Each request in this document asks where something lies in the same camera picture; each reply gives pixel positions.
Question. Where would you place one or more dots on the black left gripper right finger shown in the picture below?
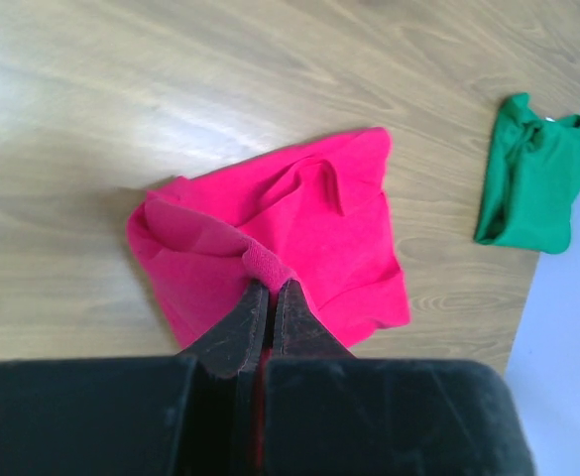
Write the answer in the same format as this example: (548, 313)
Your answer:
(297, 333)

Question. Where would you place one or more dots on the pink red t shirt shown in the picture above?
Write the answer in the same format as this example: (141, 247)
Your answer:
(315, 213)

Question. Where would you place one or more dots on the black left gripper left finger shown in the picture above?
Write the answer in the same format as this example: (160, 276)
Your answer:
(234, 345)

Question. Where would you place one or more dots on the green folded t shirt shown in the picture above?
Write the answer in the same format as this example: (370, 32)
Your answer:
(532, 180)

